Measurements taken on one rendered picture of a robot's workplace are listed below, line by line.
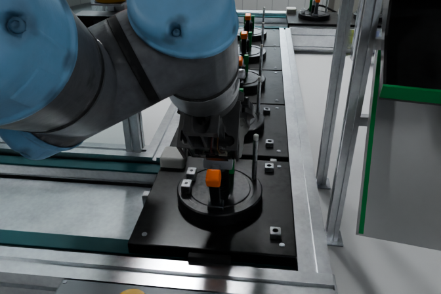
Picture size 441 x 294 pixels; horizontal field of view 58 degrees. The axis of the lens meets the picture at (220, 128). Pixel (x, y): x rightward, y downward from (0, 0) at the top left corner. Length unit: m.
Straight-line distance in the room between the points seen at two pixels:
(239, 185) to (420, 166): 0.27
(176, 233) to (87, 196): 0.25
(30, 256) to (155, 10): 0.45
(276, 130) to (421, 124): 0.33
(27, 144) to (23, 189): 0.56
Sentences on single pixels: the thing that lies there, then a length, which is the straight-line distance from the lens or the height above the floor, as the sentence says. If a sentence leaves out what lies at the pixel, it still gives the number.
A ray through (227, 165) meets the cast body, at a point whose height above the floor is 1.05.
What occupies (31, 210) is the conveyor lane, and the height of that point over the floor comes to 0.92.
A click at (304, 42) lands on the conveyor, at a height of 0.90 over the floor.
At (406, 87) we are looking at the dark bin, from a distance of 0.51.
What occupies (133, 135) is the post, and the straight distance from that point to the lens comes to 0.80.
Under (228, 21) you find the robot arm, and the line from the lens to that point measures 0.29.
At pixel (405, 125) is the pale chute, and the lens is 0.65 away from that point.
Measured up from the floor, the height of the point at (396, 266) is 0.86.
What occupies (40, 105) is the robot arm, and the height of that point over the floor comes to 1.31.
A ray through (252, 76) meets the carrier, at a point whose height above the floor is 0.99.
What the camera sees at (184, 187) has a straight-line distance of 0.64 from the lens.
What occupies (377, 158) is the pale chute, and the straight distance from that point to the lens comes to 0.63.
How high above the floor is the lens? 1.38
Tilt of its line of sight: 28 degrees down
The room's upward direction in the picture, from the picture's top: straight up
